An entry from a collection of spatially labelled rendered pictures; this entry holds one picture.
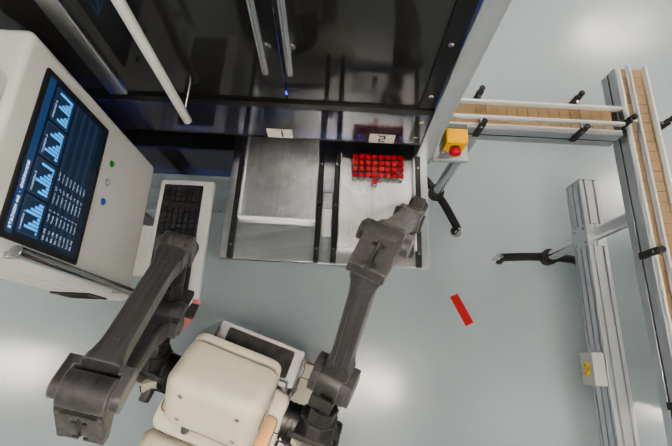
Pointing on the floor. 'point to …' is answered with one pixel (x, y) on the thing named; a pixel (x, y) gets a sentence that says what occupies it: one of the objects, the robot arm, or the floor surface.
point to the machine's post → (478, 37)
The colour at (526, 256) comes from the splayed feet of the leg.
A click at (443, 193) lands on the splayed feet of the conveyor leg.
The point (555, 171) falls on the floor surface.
